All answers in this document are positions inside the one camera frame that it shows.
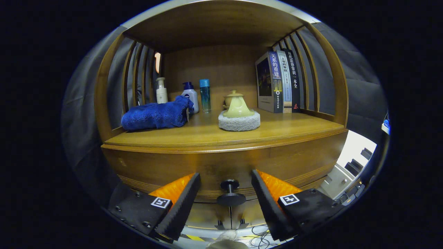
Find wooden cabinet frame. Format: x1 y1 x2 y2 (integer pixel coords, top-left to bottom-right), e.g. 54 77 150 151
94 0 349 230

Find white side cabinet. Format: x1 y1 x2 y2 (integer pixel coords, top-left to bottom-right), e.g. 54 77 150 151
318 131 378 199

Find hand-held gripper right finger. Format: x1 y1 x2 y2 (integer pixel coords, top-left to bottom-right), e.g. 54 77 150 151
251 169 345 241

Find black floor cables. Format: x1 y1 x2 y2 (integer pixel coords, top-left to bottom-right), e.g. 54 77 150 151
249 225 277 249

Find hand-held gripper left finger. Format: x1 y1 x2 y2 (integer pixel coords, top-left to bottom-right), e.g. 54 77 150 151
108 172 202 241

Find book with pale spine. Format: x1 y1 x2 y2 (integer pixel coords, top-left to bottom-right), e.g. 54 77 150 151
276 50 293 113

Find white pump bottle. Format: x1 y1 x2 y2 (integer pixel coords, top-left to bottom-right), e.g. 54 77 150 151
155 77 169 104

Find white bottle with blue cap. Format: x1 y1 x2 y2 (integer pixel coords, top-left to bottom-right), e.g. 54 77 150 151
181 82 200 114

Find teal clear bottle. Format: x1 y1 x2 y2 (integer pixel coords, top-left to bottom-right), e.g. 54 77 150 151
199 79 211 113

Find blue plush towel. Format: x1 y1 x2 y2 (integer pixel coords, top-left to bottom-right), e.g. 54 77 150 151
121 95 195 132

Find wooden drawer with black knob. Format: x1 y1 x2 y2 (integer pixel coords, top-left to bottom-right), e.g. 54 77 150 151
101 130 349 208

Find green-handled scrub brush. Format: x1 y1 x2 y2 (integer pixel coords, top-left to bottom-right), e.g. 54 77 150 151
218 96 261 132

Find book with black spine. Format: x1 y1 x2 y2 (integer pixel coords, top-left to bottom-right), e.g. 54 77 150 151
282 48 301 113

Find book with dark photo cover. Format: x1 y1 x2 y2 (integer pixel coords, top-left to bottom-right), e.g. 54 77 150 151
255 52 283 113

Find beige lidded teacup with saucer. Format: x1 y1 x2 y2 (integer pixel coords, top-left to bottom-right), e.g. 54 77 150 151
223 90 244 109

